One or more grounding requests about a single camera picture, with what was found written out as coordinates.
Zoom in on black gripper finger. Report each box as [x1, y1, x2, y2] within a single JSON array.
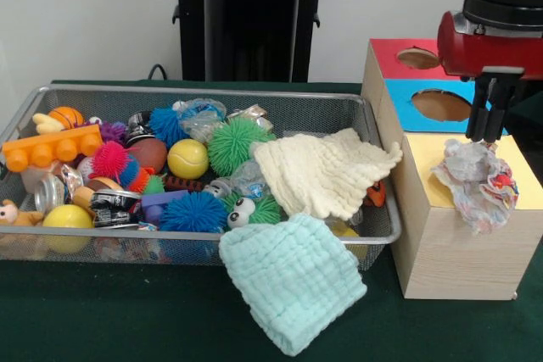
[[465, 76, 498, 141], [483, 75, 527, 143]]

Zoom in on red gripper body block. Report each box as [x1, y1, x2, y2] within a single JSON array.
[[437, 9, 543, 82]]

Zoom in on pale floral cloth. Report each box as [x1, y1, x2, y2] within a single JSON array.
[[430, 138, 519, 237]]

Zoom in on cream waffle cloth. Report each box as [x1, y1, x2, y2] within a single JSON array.
[[253, 126, 404, 221]]

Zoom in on mint green waffle cloth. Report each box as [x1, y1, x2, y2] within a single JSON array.
[[218, 213, 368, 357]]

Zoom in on shallow clear mesh bin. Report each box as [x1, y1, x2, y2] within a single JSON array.
[[0, 85, 402, 272]]

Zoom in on wooden box with three holes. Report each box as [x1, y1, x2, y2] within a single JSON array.
[[361, 38, 543, 301]]

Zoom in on dark green table cloth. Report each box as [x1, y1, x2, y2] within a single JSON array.
[[0, 79, 543, 362], [507, 90, 543, 159]]

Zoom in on green spiky rubber ball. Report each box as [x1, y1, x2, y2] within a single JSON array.
[[207, 117, 277, 177]]

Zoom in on green spiky ball with eyes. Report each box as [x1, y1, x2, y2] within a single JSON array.
[[222, 190, 282, 230]]

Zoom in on yellow tennis ball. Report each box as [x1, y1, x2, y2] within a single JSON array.
[[166, 138, 210, 180]]

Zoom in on blue spiky rubber ball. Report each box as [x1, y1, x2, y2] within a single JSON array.
[[159, 191, 229, 234]]

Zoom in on blue spiky ball with eyes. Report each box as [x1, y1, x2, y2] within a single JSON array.
[[148, 107, 190, 149]]

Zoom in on small brown football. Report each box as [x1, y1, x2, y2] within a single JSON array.
[[126, 136, 170, 175]]

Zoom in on pink spiky rubber ball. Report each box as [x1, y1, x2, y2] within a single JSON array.
[[91, 140, 131, 179]]

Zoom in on crushed black red can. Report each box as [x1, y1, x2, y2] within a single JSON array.
[[90, 189, 143, 230]]

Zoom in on orange plastic toy block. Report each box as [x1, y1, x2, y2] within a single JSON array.
[[2, 124, 104, 173]]

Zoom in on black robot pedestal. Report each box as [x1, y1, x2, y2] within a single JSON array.
[[163, 0, 343, 82]]

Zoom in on black looped cable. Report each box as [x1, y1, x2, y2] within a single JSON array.
[[147, 64, 171, 81]]

